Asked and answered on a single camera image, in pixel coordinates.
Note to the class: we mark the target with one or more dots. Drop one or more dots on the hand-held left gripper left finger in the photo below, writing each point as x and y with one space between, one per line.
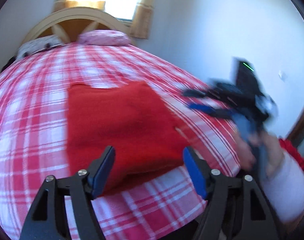
102 170

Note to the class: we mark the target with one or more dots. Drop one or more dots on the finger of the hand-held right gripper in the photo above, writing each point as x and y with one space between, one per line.
212 111
204 93

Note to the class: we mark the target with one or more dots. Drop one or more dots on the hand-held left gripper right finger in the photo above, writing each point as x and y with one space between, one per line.
194 170

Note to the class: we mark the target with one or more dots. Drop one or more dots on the red knitted sweater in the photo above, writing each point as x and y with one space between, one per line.
122 125

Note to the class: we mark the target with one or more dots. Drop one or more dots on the person's right forearm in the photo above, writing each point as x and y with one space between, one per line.
286 187

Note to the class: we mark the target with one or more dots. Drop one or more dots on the person's right hand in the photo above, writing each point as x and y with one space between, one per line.
273 150

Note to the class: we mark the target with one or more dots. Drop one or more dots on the red ruffled cloth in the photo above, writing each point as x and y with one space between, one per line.
290 150

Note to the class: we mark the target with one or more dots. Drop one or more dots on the bed with red plaid cover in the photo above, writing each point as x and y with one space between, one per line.
29 105

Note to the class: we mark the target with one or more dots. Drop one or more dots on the pink pillow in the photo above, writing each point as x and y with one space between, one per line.
104 37

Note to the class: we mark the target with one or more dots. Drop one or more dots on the window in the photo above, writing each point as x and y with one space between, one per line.
124 5

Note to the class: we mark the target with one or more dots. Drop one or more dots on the white patterned pillow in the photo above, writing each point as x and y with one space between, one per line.
37 45

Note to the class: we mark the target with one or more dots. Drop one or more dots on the black object beside bed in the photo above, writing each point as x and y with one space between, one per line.
7 63

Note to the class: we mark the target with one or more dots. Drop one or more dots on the cream wooden headboard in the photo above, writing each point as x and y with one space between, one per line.
74 12

